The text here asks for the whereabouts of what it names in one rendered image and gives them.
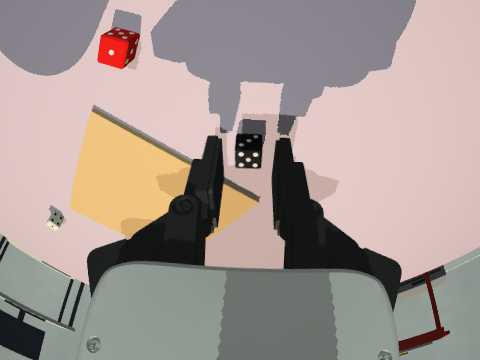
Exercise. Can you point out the orange mat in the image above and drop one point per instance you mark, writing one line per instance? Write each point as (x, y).
(125, 180)

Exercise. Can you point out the red die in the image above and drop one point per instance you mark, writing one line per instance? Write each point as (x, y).
(118, 47)

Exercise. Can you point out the white die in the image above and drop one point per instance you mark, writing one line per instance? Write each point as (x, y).
(55, 220)

